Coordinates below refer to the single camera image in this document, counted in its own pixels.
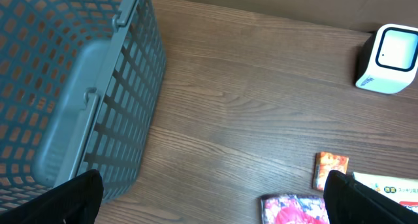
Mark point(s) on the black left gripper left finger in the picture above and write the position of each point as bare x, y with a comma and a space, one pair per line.
73, 202

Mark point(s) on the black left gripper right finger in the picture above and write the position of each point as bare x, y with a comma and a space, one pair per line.
348, 201

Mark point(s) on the small orange box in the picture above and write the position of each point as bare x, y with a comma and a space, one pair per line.
324, 163

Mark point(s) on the red purple snack packet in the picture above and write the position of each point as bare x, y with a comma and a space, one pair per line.
293, 209

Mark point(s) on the gold wet wipes pack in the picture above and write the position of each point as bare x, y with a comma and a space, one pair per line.
401, 190

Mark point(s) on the white barcode scanner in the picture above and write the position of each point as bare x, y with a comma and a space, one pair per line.
388, 60

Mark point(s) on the grey plastic mesh basket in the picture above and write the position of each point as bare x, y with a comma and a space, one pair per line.
79, 85

